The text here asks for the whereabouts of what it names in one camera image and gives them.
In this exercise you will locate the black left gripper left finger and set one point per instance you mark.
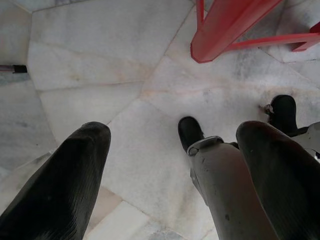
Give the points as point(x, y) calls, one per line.
point(57, 190)

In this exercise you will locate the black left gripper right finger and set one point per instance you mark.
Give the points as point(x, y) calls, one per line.
point(287, 187)

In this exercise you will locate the silver black robot left leg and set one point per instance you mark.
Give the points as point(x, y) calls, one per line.
point(220, 180)

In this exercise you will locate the pole with black cap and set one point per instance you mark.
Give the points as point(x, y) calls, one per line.
point(20, 69)

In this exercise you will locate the red plastic stool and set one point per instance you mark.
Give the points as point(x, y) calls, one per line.
point(217, 32)

